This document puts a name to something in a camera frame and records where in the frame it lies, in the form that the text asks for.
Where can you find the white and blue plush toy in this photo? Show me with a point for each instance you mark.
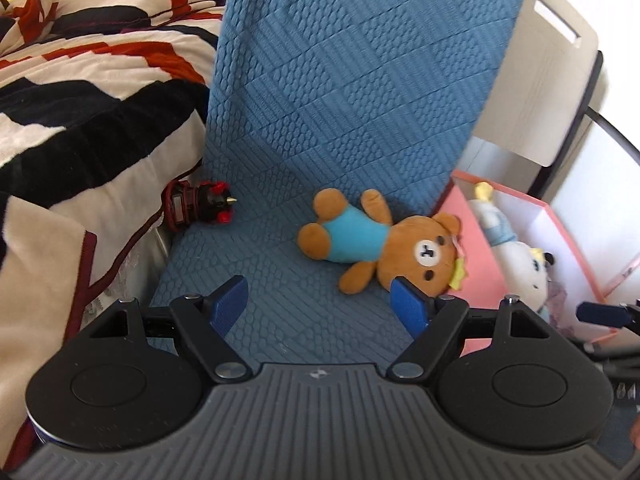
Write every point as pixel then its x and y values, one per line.
pixel 517 265

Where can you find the black metal frame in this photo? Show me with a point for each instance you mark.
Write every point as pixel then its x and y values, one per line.
pixel 575 125

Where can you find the panda plush toy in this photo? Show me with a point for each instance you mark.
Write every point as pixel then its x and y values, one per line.
pixel 550 262

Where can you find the red black striped blanket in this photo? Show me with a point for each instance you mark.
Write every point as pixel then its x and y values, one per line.
pixel 85 110

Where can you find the red and black toy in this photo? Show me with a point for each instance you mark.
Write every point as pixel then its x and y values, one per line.
pixel 200 205

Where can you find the pink cardboard box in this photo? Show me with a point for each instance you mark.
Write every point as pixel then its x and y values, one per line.
pixel 480 270

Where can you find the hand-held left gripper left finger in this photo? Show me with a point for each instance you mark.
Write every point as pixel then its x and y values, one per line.
pixel 231 302

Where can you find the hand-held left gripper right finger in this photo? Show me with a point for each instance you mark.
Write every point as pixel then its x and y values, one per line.
pixel 411 306

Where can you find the brown bear plush toy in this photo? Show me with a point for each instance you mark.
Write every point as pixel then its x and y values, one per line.
pixel 420 255

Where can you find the white folding chair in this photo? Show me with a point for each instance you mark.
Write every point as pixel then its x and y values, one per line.
pixel 545 85

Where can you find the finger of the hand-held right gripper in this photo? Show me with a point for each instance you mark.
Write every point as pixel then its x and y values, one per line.
pixel 602 314

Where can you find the blue quilted mat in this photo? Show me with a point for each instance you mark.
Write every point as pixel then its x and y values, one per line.
pixel 350 85

